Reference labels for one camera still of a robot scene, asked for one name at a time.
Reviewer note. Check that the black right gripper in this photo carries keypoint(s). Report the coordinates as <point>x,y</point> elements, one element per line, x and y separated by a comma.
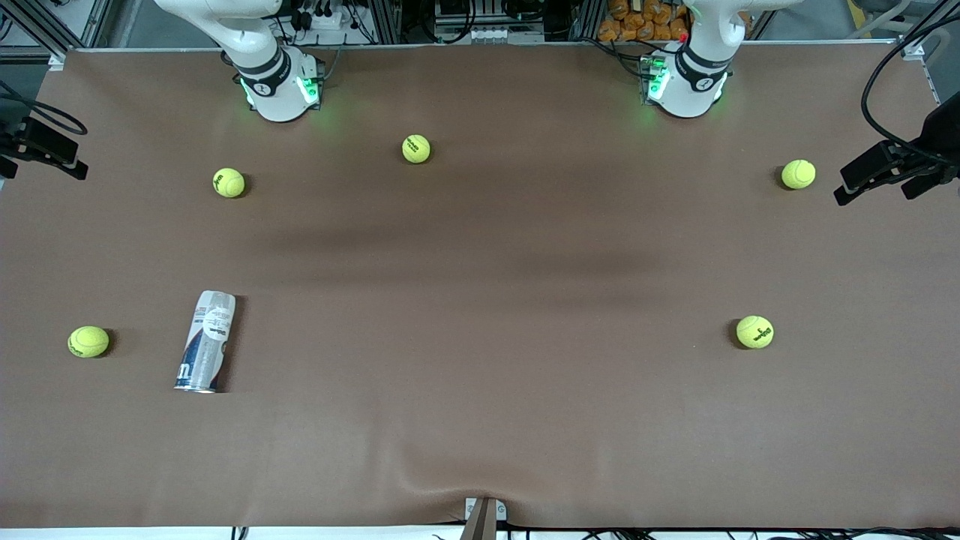
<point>10,124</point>

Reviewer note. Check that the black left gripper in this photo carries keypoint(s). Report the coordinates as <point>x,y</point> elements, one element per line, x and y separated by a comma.
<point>942,136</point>

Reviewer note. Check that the clear tennis ball can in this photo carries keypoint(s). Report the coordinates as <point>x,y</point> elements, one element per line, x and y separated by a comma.
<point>210,337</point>

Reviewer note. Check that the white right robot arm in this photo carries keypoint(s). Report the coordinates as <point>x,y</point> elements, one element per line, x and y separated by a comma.
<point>281,82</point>

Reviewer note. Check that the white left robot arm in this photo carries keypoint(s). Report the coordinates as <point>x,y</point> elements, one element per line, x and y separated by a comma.
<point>694,82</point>

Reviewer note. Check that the yellow tennis ball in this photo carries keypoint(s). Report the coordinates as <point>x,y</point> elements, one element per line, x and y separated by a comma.
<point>754,331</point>
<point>88,341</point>
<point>229,182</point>
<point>798,174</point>
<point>416,148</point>

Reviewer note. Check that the yellow object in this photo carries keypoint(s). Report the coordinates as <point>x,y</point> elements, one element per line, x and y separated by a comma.
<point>859,15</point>

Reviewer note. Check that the pile of orange objects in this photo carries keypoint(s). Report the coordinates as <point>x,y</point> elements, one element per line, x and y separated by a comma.
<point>637,22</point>

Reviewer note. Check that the white power strip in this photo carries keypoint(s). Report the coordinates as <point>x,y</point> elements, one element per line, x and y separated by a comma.
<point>326,19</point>

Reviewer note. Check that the white connector strip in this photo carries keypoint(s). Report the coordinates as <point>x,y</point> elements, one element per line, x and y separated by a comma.
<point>487,34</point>

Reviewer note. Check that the brown table cloth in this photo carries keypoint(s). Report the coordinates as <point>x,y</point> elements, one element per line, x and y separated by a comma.
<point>480,390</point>

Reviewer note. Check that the metal table corner bracket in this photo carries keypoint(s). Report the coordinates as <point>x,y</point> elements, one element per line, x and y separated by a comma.
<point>57,62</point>
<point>913,52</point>

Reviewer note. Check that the metal clamp bracket with post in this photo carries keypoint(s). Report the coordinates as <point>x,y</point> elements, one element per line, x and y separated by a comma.
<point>480,521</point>

